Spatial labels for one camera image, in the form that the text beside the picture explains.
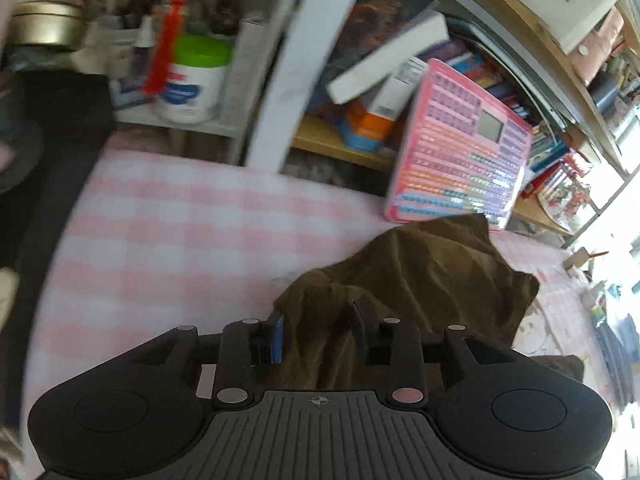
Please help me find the pink checkered cartoon desk mat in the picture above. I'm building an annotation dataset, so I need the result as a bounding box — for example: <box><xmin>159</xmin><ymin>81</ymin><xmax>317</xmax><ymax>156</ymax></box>
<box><xmin>19</xmin><ymin>131</ymin><xmax>616</xmax><ymax>461</ymax></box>

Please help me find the red tassel ornament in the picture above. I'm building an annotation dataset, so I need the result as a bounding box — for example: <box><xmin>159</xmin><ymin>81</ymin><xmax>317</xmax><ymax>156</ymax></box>
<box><xmin>143</xmin><ymin>0</ymin><xmax>188</xmax><ymax>96</ymax></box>

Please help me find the leaning white paperback book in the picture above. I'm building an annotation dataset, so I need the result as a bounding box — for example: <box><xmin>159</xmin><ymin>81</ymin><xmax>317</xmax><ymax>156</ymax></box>
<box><xmin>326</xmin><ymin>11</ymin><xmax>449</xmax><ymax>104</ymax></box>

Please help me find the orange blue white box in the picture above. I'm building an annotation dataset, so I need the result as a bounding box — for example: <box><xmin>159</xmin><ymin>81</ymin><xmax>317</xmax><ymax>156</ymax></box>
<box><xmin>337</xmin><ymin>58</ymin><xmax>427</xmax><ymax>153</ymax></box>

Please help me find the white wooden bookshelf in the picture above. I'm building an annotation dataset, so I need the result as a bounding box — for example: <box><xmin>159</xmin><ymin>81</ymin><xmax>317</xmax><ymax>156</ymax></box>
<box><xmin>114</xmin><ymin>0</ymin><xmax>627</xmax><ymax>229</ymax></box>

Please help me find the colourful crystal flower ornament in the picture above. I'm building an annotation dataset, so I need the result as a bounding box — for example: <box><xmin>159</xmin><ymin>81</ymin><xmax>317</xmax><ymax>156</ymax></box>
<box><xmin>537</xmin><ymin>170</ymin><xmax>596</xmax><ymax>234</ymax></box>

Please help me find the brown velvet garment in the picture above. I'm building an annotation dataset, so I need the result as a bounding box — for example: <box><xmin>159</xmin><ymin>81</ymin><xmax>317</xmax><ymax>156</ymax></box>
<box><xmin>272</xmin><ymin>212</ymin><xmax>586</xmax><ymax>394</ymax></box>

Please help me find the pink keyboard learning tablet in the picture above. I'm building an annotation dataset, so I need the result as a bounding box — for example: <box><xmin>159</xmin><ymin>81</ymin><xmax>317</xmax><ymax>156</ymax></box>
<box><xmin>383</xmin><ymin>58</ymin><xmax>534</xmax><ymax>230</ymax></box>

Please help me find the brass round tin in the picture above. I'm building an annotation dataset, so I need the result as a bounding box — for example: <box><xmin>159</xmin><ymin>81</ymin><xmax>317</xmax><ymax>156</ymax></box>
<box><xmin>6</xmin><ymin>0</ymin><xmax>88</xmax><ymax>51</ymax></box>

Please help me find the white tub with green lid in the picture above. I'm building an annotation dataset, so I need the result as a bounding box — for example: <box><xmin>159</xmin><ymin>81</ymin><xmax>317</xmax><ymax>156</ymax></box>
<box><xmin>156</xmin><ymin>35</ymin><xmax>232</xmax><ymax>125</ymax></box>

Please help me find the white pen holder box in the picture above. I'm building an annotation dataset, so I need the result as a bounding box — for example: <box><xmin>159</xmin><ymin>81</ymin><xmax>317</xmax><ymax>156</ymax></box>
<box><xmin>563</xmin><ymin>247</ymin><xmax>591</xmax><ymax>278</ymax></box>

